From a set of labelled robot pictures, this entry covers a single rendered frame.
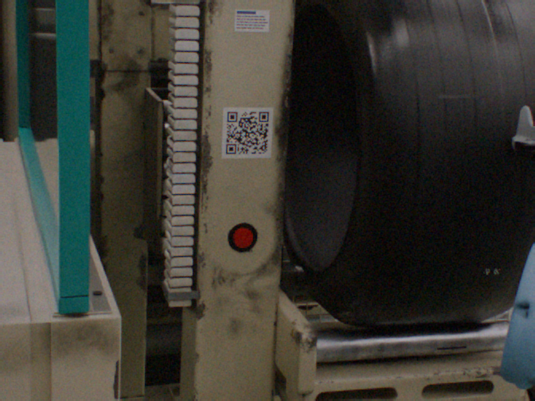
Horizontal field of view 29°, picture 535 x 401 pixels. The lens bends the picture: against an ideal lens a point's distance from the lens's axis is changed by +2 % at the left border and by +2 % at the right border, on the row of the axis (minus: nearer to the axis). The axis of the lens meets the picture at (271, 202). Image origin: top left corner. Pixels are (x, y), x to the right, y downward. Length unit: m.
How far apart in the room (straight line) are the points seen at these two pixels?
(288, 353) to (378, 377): 0.14
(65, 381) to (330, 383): 0.91
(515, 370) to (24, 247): 0.37
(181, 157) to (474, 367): 0.56
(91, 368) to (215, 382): 0.94
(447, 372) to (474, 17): 0.54
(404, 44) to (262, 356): 0.54
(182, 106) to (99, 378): 0.84
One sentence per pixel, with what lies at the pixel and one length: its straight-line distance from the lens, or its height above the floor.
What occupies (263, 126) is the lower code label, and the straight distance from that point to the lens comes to 1.50.
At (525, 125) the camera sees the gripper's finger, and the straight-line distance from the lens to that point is 1.36.
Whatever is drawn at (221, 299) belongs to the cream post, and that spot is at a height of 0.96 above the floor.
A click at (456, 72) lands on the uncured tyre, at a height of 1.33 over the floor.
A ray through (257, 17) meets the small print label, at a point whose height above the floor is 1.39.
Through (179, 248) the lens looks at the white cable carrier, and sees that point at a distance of 1.53.
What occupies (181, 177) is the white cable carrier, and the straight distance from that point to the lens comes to 1.50.
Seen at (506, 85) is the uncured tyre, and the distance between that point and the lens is 1.42.
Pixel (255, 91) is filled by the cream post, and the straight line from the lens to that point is 1.49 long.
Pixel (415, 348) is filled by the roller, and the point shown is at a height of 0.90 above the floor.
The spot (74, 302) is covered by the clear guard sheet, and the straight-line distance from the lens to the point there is 0.66.
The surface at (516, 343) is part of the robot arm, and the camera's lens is 0.74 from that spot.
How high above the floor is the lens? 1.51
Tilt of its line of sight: 15 degrees down
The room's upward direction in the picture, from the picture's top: 3 degrees clockwise
